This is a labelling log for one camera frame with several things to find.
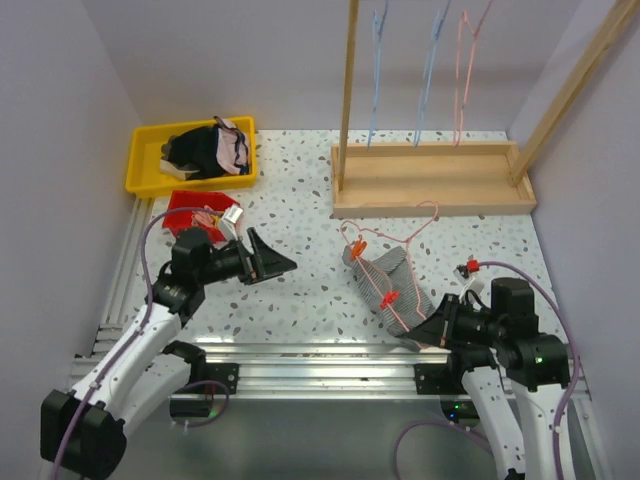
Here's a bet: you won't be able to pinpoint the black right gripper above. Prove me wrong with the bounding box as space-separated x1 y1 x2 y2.
408 291 506 350

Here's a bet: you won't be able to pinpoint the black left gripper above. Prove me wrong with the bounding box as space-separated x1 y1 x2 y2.
196 227 295 286

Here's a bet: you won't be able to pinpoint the red clip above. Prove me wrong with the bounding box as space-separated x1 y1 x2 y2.
380 290 400 309

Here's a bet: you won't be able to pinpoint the grey knitted garment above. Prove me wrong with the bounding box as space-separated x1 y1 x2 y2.
341 246 434 337

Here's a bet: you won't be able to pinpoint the orange clip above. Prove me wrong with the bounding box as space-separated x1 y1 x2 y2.
350 239 367 261

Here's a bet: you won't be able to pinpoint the pink underwear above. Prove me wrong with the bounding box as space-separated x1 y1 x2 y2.
214 116 250 175

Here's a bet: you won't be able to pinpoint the pink wire hanger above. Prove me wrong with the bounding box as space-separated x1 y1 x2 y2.
452 0 495 147

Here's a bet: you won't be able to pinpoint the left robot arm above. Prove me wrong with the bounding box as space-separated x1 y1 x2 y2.
40 227 297 479

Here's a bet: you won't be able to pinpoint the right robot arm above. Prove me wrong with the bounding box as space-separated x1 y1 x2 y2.
405 277 576 479

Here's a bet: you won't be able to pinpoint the wooden hanger rack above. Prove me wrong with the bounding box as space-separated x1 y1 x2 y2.
331 1 639 219

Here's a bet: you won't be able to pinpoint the left blue hanger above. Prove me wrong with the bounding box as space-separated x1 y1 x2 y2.
366 0 389 148

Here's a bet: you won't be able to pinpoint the blue hanger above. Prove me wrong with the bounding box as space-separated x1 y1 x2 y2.
366 0 389 148
413 1 451 148

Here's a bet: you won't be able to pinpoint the right blue hanger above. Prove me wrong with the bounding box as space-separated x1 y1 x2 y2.
413 1 451 148

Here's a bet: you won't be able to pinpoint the clips in red bin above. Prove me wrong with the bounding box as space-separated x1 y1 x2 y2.
192 210 223 229

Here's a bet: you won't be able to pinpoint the red plastic bin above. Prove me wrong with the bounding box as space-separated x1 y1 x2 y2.
162 190 241 244

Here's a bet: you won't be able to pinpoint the black garment pile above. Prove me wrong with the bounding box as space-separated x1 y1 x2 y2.
161 126 225 180

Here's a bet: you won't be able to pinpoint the yellow plastic tray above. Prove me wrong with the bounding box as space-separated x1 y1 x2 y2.
125 116 257 198

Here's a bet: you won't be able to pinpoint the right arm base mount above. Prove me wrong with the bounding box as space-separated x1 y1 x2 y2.
413 363 465 396

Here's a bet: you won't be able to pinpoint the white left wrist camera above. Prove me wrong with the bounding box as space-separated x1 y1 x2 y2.
217 203 244 242

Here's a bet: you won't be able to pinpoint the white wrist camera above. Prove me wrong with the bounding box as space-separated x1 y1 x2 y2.
453 259 485 301
217 203 244 242

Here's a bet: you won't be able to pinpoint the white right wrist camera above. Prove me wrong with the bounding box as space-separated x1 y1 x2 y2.
453 259 485 301

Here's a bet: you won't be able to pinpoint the aluminium mounting rail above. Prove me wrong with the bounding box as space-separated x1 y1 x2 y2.
49 341 592 401

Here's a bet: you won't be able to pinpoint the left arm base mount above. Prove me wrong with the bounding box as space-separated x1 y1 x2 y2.
176 363 239 395

